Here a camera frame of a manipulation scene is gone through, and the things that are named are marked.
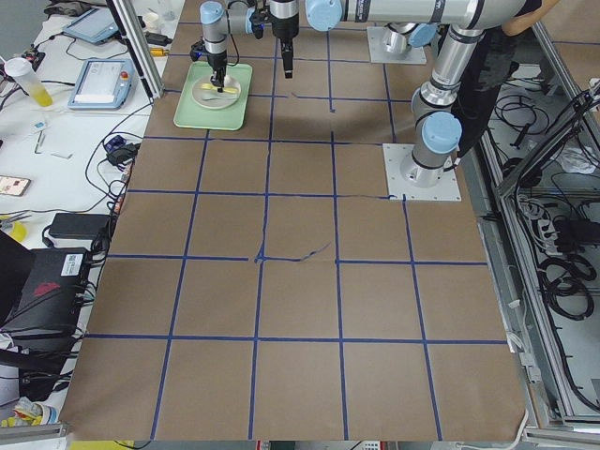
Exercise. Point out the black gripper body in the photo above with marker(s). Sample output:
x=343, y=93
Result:
x=217, y=61
x=285, y=20

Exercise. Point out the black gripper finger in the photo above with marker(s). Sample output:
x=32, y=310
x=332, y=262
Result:
x=218, y=77
x=287, y=55

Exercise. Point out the yellow plastic fork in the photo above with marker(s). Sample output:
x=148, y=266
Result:
x=227, y=90

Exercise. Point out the beige round plate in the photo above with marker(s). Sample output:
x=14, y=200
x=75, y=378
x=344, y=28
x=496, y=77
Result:
x=197, y=92

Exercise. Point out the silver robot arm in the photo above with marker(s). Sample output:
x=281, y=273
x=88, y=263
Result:
x=220, y=22
x=437, y=130

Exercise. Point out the light green plastic spoon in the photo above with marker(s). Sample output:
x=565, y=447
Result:
x=216, y=97

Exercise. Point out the light green plastic tray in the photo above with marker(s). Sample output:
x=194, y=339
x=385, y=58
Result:
x=189, y=114

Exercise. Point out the white paper cup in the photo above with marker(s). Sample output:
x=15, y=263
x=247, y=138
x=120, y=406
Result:
x=152, y=22

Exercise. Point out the near blue teach pendant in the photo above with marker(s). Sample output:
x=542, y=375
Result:
x=103, y=84

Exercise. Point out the blue teach pendant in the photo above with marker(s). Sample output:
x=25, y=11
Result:
x=103, y=84
x=95, y=26

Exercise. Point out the far blue teach pendant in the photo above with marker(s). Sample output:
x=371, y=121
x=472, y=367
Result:
x=95, y=26

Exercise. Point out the bottle with yellow liquid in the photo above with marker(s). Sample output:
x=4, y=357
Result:
x=22, y=72

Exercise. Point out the person in black shirt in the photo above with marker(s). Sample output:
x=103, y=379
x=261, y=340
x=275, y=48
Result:
x=490, y=66

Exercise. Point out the black power adapter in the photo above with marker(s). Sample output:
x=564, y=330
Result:
x=78, y=226

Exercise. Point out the smartphone on white table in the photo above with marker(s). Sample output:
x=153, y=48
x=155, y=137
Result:
x=13, y=186

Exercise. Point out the black laptop computer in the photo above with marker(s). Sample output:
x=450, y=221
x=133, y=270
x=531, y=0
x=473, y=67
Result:
x=41, y=291

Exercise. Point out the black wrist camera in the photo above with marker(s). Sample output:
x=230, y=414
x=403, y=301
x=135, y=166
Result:
x=257, y=19

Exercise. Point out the aluminium frame post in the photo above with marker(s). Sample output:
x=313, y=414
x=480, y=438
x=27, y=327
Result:
x=126, y=19

